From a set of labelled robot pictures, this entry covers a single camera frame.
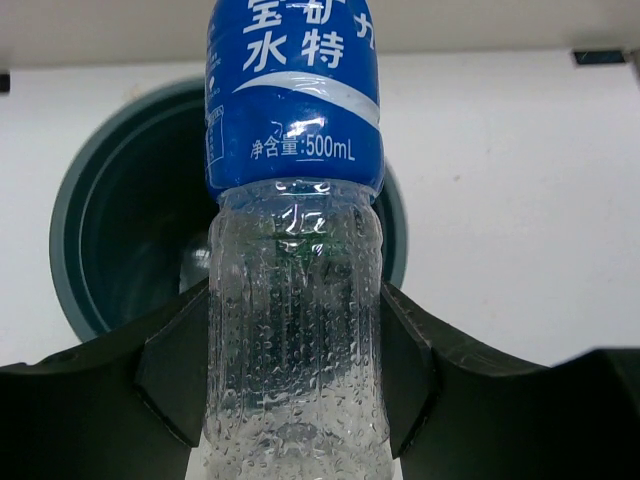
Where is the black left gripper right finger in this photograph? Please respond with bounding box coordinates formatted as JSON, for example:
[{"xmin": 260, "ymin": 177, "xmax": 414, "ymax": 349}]
[{"xmin": 381, "ymin": 284, "xmax": 639, "ymax": 479}]

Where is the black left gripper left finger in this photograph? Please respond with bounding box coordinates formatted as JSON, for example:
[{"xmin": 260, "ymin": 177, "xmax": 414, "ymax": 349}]
[{"xmin": 1, "ymin": 281, "xmax": 208, "ymax": 479}]

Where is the clear bottle blue label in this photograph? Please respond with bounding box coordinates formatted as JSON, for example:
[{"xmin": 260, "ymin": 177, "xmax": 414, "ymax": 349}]
[{"xmin": 203, "ymin": 1, "xmax": 394, "ymax": 479}]

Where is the green plastic soda bottle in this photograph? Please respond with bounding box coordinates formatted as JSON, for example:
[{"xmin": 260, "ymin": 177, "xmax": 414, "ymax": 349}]
[{"xmin": 273, "ymin": 230, "xmax": 345, "ymax": 260}]

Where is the dark teal plastic bin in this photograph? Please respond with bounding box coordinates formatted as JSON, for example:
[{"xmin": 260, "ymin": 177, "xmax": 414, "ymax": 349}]
[{"xmin": 48, "ymin": 77, "xmax": 410, "ymax": 344}]

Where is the left corner table label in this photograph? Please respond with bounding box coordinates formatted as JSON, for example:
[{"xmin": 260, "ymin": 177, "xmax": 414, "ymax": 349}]
[{"xmin": 0, "ymin": 73, "xmax": 11, "ymax": 94}]

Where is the corner table label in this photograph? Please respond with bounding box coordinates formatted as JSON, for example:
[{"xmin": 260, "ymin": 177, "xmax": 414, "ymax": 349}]
[
  {"xmin": 0, "ymin": 73, "xmax": 11, "ymax": 94},
  {"xmin": 571, "ymin": 49, "xmax": 627, "ymax": 66}
]

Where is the right corner table label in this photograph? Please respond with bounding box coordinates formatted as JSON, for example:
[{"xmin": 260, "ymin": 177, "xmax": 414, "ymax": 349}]
[{"xmin": 571, "ymin": 49, "xmax": 627, "ymax": 66}]

